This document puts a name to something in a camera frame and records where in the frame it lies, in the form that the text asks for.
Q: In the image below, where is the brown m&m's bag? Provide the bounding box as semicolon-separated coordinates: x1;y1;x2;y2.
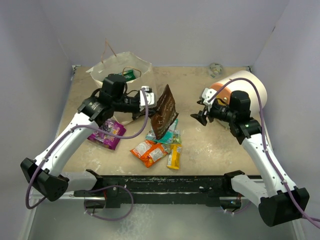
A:
150;84;179;140

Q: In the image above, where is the purple candy bag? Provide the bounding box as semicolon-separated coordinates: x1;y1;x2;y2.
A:
87;119;126;150

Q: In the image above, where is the green chips bag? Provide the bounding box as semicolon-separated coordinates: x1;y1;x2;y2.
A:
118;69;136;82

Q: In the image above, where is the teal snack packet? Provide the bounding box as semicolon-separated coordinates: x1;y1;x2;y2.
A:
145;119;178;144

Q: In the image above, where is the brown paper bag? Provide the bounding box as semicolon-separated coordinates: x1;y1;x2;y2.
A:
78;52;157;126

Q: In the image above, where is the orange snack bag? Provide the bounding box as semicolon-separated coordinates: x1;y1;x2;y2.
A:
130;139;170;168

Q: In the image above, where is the yellow snack bar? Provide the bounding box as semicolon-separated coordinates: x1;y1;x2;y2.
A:
166;144;183;170

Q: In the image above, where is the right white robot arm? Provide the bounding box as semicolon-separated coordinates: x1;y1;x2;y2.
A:
191;88;310;227

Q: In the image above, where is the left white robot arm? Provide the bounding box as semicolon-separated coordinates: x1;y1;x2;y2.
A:
20;73;156;203

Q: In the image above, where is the small tape roll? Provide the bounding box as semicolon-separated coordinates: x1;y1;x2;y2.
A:
208;62;224;79

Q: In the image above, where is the large cylindrical drum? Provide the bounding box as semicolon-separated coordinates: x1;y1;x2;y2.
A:
210;70;268;123

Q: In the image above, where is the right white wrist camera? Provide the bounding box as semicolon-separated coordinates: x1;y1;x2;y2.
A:
200;88;217;107

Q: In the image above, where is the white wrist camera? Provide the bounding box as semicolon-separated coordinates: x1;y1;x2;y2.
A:
139;86;157;109
200;88;217;107

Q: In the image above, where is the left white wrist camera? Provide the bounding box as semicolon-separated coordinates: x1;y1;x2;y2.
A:
139;86;157;109

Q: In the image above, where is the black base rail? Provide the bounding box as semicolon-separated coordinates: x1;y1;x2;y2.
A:
74;170;244;208

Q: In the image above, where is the aluminium frame rail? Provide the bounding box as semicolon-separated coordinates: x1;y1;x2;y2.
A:
21;67;310;240

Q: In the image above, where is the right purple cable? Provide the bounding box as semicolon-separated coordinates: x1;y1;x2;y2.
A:
207;77;320;223

